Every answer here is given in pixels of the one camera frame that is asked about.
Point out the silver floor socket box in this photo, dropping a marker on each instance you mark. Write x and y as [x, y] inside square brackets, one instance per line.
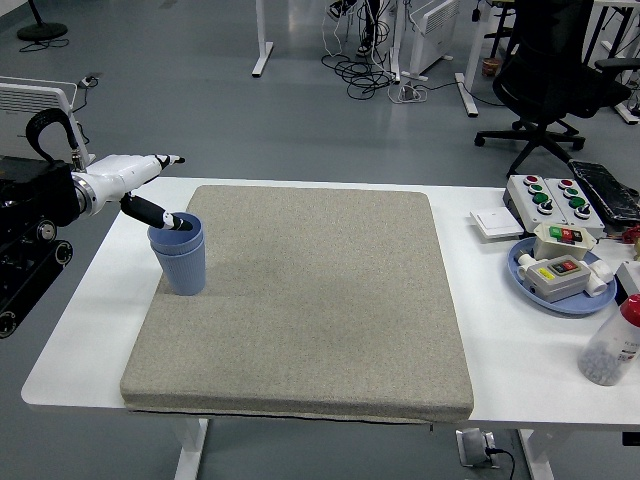
[472, 447]

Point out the clear bottle with red cap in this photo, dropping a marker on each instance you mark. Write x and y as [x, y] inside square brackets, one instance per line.
[607, 345]

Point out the white green-red button switch box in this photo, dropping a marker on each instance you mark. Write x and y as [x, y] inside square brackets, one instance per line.
[550, 246]

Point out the black white sneaker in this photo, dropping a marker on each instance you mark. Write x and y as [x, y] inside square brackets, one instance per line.
[341, 7]

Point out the white panel heater on feet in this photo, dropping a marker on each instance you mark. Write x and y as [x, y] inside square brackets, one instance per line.
[30, 97]
[435, 30]

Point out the white desk leg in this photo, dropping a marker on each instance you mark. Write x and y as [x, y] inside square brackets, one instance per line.
[472, 65]
[262, 45]
[395, 45]

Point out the blue ribbed plastic cup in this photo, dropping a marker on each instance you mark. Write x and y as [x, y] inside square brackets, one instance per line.
[182, 275]
[175, 239]

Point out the white wall switch plate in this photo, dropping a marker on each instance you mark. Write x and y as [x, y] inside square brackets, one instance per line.
[495, 224]

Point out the black wrapped keyboard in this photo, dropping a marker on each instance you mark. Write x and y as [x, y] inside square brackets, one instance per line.
[607, 190]

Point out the brown round jar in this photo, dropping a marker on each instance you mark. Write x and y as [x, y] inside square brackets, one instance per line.
[491, 67]

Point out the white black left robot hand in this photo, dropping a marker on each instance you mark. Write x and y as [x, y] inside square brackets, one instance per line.
[117, 175]

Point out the black office chair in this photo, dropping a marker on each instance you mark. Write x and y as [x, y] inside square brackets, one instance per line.
[545, 75]

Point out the person's leg in black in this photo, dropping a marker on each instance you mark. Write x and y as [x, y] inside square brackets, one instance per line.
[369, 25]

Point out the black fan base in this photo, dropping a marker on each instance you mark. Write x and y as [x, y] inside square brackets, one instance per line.
[42, 31]

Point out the grey red-black button switch box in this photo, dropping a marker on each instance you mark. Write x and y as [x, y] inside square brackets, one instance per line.
[555, 282]

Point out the grey-brown fabric mat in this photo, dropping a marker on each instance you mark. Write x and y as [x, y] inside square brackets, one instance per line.
[340, 300]

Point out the white pipe fitting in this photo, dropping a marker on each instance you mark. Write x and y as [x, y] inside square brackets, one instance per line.
[599, 277]

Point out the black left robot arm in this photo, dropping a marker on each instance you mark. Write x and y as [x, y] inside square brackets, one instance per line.
[35, 200]

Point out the grey push-button control box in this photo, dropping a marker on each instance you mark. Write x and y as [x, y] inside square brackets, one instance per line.
[520, 200]
[592, 215]

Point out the white table leg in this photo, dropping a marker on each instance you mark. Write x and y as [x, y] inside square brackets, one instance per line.
[192, 450]
[537, 455]

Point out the blue round plate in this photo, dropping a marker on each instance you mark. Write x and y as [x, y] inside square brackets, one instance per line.
[575, 305]

